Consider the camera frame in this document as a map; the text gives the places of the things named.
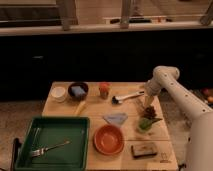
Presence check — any white handled dish brush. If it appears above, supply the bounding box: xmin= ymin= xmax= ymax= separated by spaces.
xmin=112 ymin=91 xmax=144 ymax=104

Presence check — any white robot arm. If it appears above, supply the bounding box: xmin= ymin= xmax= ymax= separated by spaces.
xmin=145 ymin=66 xmax=213 ymax=171

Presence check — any red bowl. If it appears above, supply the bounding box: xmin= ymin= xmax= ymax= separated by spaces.
xmin=93 ymin=124 xmax=124 ymax=156

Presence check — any dark bowl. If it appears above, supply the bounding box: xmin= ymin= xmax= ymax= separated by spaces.
xmin=68 ymin=82 xmax=89 ymax=100

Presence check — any small potted plant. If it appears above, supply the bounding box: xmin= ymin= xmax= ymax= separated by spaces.
xmin=137 ymin=106 xmax=161 ymax=133

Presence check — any blue grey cloth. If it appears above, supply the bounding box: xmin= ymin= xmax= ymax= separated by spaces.
xmin=103 ymin=113 xmax=128 ymax=126

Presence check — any orange topped spice jar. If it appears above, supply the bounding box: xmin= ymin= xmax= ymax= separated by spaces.
xmin=99 ymin=82 xmax=110 ymax=99

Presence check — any brown rectangular sponge block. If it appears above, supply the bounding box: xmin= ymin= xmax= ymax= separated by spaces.
xmin=131 ymin=142 xmax=158 ymax=158

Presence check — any yellow banana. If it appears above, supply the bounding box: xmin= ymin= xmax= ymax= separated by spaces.
xmin=75 ymin=101 xmax=86 ymax=116

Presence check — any blue sponge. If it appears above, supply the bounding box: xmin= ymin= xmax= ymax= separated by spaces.
xmin=71 ymin=86 xmax=85 ymax=97

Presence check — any small white cup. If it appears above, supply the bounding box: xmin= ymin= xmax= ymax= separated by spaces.
xmin=51 ymin=87 xmax=66 ymax=102

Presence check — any green plastic tray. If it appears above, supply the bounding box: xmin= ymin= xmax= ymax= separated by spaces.
xmin=15 ymin=117 xmax=90 ymax=171

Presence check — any metal fork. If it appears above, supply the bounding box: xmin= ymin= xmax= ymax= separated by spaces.
xmin=30 ymin=140 xmax=71 ymax=157

